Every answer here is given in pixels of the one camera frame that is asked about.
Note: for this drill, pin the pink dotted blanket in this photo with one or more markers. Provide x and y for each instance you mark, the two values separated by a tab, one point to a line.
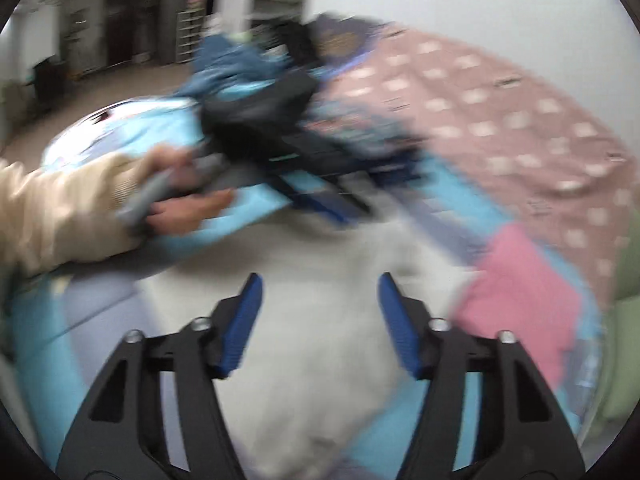
500	125

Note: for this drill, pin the dark door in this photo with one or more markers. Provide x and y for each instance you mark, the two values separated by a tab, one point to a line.
120	30

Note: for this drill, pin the blue printed bed sheet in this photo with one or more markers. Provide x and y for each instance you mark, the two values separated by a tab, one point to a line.
75	355

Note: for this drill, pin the pink cloth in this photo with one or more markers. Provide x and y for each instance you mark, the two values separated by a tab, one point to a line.
520	300

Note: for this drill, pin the white cubby shelf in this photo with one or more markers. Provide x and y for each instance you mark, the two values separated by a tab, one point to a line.
187	30

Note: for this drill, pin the green cushion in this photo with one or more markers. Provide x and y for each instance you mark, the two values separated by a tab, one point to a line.
622	340

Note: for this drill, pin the beige garment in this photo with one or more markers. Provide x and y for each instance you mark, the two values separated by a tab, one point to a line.
310	320

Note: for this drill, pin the person's left hand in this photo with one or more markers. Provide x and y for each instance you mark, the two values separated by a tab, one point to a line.
185	212

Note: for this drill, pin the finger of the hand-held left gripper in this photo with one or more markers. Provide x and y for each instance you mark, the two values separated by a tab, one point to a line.
330	207
360	157

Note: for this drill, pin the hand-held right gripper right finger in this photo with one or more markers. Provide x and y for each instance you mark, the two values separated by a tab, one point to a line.
397	315

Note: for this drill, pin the black chair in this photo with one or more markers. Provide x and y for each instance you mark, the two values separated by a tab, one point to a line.
50	82

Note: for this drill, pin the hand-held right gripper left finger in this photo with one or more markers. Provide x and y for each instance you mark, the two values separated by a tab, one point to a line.
245	310

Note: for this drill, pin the black garment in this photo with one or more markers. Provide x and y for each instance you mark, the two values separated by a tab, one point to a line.
300	42

